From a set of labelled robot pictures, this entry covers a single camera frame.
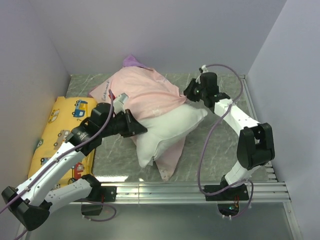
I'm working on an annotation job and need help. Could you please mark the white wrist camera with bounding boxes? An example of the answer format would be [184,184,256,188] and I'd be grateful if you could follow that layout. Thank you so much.
[197,65,209,83]
[113,93,129,114]

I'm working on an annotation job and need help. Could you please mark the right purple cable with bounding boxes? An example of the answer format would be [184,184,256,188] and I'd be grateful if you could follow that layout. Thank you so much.
[197,63,255,220]

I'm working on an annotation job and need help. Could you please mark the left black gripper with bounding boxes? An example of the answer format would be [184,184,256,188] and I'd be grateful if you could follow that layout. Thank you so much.
[100,108,148,138]

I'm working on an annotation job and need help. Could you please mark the pink pillowcase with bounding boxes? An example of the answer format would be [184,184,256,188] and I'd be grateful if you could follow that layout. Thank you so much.
[95,67,186,181]

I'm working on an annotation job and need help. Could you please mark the white pillow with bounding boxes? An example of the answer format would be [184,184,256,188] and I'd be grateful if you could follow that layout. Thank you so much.
[135,104,208,170]

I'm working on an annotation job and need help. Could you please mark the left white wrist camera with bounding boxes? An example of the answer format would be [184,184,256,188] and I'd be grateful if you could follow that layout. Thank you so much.
[113,93,129,114]

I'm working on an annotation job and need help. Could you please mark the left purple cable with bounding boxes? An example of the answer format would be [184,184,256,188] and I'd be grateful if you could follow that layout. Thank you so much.
[0,96,118,240]

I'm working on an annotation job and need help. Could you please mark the purple cable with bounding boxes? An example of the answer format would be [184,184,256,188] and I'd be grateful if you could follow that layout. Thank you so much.
[197,63,255,220]
[0,96,118,240]

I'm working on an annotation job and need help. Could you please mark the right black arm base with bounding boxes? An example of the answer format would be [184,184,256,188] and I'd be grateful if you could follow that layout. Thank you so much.
[203,184,250,218]

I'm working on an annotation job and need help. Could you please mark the aluminium rail frame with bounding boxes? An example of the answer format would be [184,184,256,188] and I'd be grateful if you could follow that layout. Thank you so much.
[14,74,303,240]

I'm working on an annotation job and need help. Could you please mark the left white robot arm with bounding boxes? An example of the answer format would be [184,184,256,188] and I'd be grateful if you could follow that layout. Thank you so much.
[1,103,148,231]

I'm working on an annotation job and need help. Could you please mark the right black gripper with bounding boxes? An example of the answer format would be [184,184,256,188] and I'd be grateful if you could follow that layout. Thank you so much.
[180,78,208,102]

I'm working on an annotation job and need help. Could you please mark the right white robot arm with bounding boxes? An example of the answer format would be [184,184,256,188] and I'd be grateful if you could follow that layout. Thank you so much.
[183,72,275,201]

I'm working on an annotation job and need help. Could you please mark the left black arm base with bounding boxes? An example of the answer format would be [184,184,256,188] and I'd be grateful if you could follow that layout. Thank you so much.
[79,186,117,217]

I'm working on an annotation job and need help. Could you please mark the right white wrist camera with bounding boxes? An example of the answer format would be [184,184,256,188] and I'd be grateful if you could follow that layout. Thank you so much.
[197,65,209,83]

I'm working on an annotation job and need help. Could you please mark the purple princess print pillowcase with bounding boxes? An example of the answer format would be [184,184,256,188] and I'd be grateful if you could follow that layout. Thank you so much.
[87,53,153,98]

